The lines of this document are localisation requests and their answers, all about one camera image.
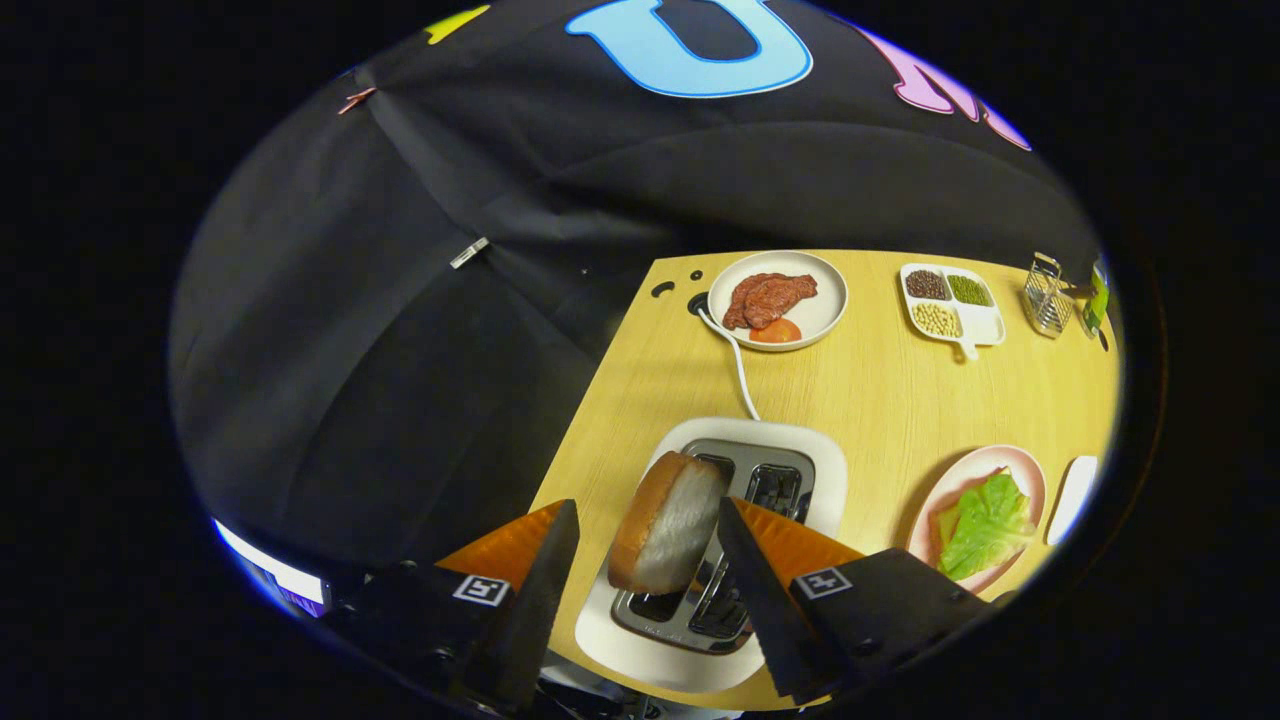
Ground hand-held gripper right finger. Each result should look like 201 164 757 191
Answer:
717 496 1016 704

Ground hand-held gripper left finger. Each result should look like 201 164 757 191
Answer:
325 498 581 713

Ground plain bread slice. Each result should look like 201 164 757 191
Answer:
607 450 728 596

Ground green lettuce leaf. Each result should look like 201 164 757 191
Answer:
937 468 1038 581

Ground white toaster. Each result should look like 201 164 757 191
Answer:
574 416 849 695

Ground pink round plate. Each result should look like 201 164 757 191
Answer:
907 444 1047 597

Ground black backdrop cloth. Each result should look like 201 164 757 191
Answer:
170 0 1101 601

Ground red raw meat piece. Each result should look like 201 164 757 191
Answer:
722 272 819 332

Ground round beige plate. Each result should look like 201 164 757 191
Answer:
707 250 849 353

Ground white square plate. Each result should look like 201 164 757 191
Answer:
1046 455 1099 547

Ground white divided dish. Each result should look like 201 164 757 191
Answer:
899 262 1007 361

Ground green label water bottle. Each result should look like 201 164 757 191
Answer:
1080 258 1111 339

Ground white toaster cable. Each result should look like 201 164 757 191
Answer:
696 305 763 422

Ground metal wire utensil holder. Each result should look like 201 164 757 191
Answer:
1023 252 1073 339

